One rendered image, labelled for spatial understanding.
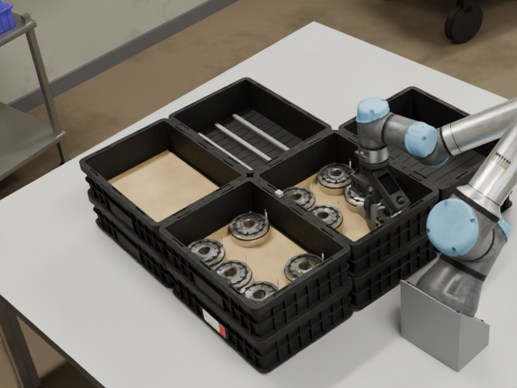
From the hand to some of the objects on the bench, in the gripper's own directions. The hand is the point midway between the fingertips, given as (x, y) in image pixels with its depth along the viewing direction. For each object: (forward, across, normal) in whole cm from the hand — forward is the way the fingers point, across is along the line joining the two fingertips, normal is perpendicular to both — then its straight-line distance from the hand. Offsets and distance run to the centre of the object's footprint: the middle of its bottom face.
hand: (381, 222), depth 246 cm
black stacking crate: (+15, +32, -51) cm, 62 cm away
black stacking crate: (+15, +2, -11) cm, 19 cm away
